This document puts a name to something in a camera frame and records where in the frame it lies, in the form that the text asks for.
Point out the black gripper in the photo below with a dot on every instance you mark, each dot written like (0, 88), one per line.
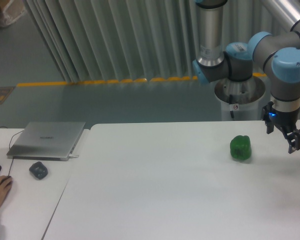
(285, 122)

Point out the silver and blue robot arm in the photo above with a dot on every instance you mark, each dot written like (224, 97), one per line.
(277, 56)

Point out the green bell pepper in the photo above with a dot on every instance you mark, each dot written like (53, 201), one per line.
(240, 148)

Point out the pale green pleated curtain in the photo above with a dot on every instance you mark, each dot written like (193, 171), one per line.
(146, 39)

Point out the silver closed laptop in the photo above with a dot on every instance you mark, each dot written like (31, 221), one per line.
(47, 140)

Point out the black round controller puck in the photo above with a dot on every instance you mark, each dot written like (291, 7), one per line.
(38, 170)

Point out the plastic wrapped cardboard box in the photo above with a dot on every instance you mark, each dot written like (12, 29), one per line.
(10, 12)

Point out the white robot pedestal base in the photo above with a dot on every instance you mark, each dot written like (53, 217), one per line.
(239, 101)

